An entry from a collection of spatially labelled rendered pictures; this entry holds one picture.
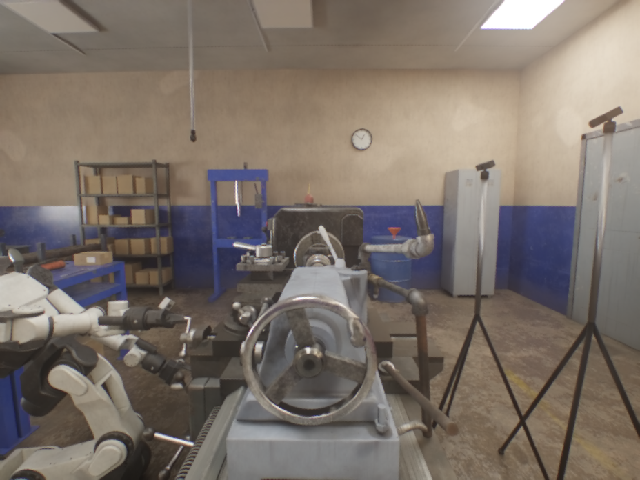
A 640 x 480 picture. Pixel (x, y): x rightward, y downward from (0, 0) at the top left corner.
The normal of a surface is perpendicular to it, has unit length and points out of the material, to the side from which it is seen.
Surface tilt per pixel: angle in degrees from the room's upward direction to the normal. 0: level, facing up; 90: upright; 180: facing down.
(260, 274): 90
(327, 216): 90
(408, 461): 0
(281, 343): 90
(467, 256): 90
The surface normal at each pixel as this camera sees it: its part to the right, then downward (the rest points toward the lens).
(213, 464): 0.71, -0.70
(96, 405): 0.22, 0.51
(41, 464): 0.04, -0.99
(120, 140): -0.01, 0.11
